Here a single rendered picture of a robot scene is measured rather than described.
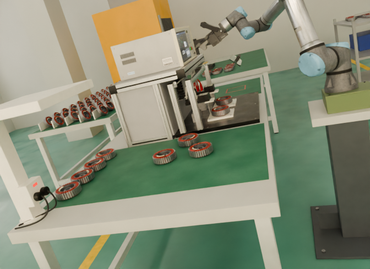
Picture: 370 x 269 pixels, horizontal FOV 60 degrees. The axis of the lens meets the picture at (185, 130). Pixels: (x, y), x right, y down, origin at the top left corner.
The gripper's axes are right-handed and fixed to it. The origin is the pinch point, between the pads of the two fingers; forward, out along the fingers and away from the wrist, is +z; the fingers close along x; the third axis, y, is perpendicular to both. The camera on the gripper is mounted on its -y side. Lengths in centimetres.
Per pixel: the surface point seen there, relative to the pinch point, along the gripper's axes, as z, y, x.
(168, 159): 28, 33, -75
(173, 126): 30, 27, -39
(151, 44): 13.8, -15.4, -28.5
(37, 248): 77, 24, -115
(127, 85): 35, -6, -42
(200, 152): 13, 39, -75
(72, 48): 227, -143, 311
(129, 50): 25.9, -21.3, -28.5
